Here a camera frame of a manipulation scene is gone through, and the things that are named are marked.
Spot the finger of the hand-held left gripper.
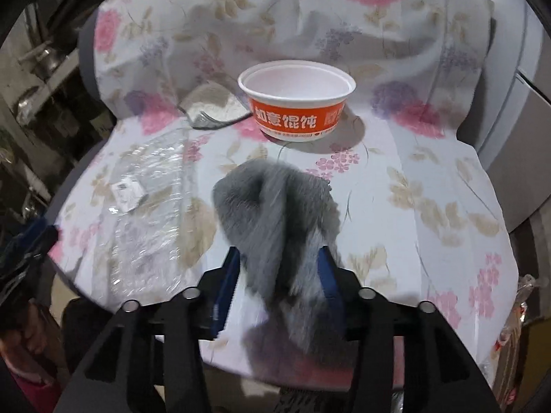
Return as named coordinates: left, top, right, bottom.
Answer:
left=21, top=223, right=60, bottom=247

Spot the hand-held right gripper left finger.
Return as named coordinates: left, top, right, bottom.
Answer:
left=54, top=246, right=242, bottom=413

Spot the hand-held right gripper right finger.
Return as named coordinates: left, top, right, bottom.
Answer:
left=318, top=245, right=502, bottom=413

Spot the grey furry cloth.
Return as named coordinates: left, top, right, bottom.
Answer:
left=212, top=158, right=358, bottom=368

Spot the orange and white paper bowl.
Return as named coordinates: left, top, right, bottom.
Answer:
left=238, top=61, right=356, bottom=142

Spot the person's left forearm pink sleeve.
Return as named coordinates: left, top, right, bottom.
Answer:
left=9, top=366, right=61, bottom=413

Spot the small white paper tag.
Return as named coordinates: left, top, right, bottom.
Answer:
left=111, top=178, right=146, bottom=212

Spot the clear plastic wrap sheet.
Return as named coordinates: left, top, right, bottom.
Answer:
left=101, top=131, right=203, bottom=297

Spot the floral printed cloth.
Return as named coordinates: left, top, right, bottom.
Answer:
left=47, top=0, right=519, bottom=392

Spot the metal pot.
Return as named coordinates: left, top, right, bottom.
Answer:
left=26, top=41, right=65, bottom=80

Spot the dark foil lid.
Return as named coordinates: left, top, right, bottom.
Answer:
left=178, top=83, right=254, bottom=130

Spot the grey refrigerator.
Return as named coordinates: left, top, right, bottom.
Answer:
left=478, top=0, right=551, bottom=233

